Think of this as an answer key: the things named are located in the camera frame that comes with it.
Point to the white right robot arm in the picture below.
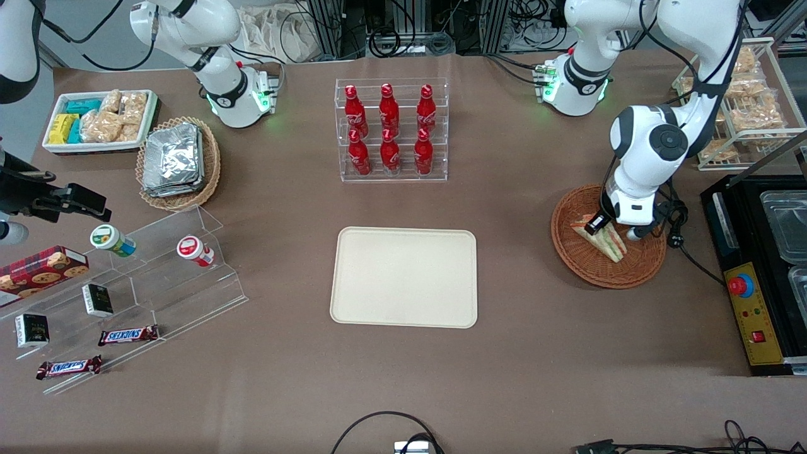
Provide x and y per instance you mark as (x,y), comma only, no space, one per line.
(189,25)

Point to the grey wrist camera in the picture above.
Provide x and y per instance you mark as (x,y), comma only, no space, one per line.
(12,233)
(640,230)

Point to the left gripper's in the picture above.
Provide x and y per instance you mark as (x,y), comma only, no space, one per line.
(606,209)

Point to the clear acrylic stepped shelf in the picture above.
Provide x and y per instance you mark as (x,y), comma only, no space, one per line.
(189,296)

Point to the cream plastic tray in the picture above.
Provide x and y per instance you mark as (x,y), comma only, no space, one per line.
(403,277)

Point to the white rectangular bin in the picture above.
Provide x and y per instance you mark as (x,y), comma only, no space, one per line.
(94,147)

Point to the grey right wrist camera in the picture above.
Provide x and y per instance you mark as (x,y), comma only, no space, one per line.
(12,233)

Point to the aluminium frame post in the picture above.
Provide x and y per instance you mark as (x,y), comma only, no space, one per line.
(325,28)
(495,25)

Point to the teal snack packet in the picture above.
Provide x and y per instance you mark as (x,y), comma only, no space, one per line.
(82,106)
(75,131)

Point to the puffed rice snack bag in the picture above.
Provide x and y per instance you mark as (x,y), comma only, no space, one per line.
(717,150)
(760,115)
(101,128)
(746,60)
(133,107)
(747,86)
(110,102)

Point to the clear plastic food container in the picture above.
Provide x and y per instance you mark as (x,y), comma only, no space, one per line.
(799,287)
(788,227)

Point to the small black box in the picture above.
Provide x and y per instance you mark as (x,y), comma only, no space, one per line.
(31,331)
(98,301)

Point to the red cola bottle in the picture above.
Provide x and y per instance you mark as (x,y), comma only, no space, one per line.
(423,156)
(426,110)
(355,113)
(389,110)
(359,157)
(389,156)

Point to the triangular sandwich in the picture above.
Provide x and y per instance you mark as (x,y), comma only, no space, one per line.
(608,246)

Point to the round brown wicker basket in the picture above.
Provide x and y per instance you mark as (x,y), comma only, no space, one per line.
(592,271)

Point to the silver foil container stack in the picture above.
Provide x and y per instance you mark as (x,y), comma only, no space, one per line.
(173,161)

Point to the beige cloth bag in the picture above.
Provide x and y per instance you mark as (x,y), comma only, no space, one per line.
(271,34)

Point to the brown Snickers bar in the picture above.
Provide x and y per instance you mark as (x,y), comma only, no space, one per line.
(129,335)
(69,367)

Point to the small grey device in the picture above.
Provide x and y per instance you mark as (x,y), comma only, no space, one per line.
(413,449)

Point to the clear acrylic bottle rack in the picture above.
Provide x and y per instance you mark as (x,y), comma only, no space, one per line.
(406,126)

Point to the oval tan wicker basket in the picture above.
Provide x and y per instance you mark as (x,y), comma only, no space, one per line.
(183,203)

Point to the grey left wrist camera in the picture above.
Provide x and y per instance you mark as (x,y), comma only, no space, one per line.
(640,230)

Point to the yellow snack packet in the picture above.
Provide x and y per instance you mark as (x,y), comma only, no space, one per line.
(62,129)

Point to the red lid yogurt cup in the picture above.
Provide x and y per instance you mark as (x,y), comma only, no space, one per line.
(189,247)

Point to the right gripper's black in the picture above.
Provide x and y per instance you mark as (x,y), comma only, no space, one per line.
(19,193)

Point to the black sealing machine yellow panel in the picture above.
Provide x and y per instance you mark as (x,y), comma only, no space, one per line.
(756,315)

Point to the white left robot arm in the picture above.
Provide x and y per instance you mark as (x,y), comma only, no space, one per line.
(649,145)

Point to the green lid yogurt cup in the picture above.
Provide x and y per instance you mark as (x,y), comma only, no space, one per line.
(107,238)

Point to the red cookie box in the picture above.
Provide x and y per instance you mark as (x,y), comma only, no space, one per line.
(38,271)

